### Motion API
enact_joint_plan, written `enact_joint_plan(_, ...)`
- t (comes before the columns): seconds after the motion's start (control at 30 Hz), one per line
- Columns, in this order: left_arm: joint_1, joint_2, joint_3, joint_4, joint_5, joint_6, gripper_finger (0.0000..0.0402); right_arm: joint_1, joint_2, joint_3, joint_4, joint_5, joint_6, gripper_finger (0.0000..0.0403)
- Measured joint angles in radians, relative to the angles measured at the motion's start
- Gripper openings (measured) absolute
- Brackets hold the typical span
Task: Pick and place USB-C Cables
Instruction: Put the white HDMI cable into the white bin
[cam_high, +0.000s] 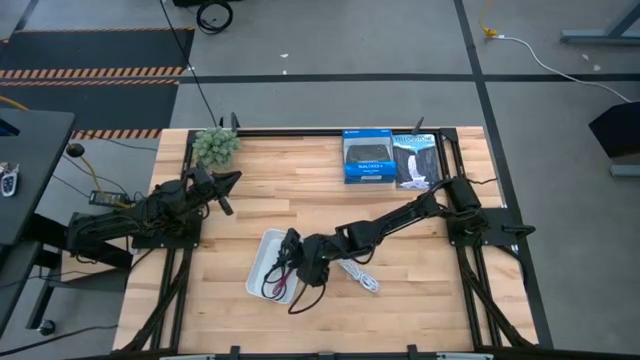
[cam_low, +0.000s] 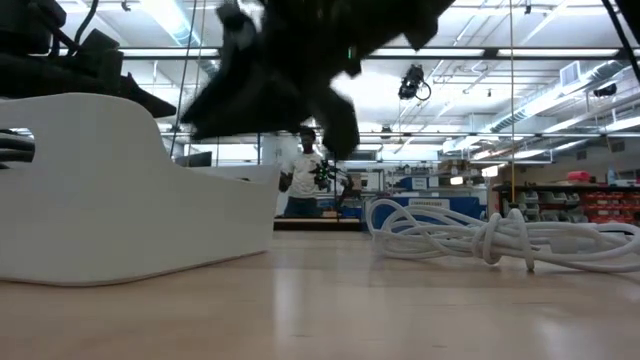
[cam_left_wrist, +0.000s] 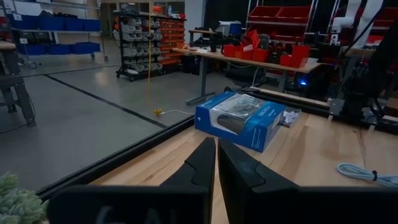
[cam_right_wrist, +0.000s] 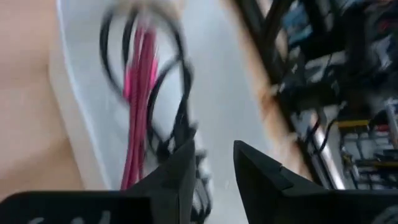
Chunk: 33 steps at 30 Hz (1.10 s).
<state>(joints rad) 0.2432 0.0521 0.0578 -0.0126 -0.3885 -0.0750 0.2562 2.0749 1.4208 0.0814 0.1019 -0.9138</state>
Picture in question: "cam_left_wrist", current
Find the red plastic bin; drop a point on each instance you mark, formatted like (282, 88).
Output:
(230, 51)
(245, 56)
(252, 38)
(301, 53)
(285, 60)
(259, 56)

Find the green artificial plant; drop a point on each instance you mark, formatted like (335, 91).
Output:
(18, 205)

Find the blue storage bin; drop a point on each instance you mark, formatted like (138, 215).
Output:
(23, 22)
(31, 49)
(58, 49)
(91, 25)
(74, 25)
(85, 48)
(51, 23)

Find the large red shelf bin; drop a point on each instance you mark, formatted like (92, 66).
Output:
(264, 13)
(293, 14)

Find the clear plastic bag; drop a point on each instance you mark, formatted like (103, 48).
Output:
(290, 117)

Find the wooden workbench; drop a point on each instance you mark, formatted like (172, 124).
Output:
(248, 62)

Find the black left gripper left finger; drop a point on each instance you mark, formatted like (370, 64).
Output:
(202, 168)

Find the grey metal stand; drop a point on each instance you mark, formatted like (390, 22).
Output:
(18, 90)

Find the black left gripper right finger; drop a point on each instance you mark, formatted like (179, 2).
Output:
(239, 180)

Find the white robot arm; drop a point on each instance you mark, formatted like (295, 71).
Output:
(368, 18)
(353, 9)

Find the blue product box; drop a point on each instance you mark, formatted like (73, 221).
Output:
(258, 133)

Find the white blue cooler box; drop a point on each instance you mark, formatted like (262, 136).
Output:
(230, 28)

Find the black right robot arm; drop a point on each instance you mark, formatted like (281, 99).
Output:
(382, 68)

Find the black rolling bin rack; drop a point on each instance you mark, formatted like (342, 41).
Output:
(140, 40)

